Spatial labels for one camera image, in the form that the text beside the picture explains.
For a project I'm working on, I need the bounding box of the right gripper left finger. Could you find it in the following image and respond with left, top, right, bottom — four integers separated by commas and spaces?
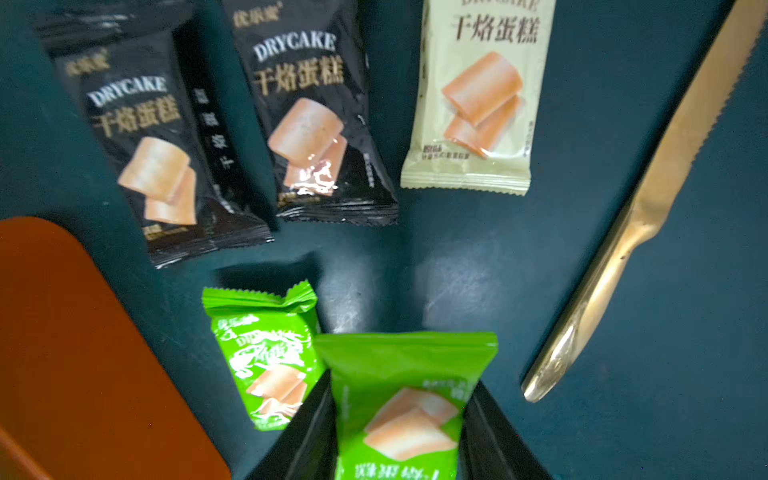
246, 371, 336, 480

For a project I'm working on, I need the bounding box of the orange storage box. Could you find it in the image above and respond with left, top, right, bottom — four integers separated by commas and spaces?
1, 217, 231, 479

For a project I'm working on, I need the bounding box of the golden knife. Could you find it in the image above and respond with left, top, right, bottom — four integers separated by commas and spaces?
521, 0, 767, 403

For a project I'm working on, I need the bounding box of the black cookie packet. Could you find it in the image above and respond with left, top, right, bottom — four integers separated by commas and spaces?
33, 1, 272, 268
222, 0, 398, 226

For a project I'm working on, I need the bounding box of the green cookie packet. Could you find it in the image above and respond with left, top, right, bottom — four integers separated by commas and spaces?
315, 332, 498, 479
202, 281, 326, 432

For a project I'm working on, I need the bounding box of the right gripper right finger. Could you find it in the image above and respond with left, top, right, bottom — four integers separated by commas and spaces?
458, 382, 552, 480

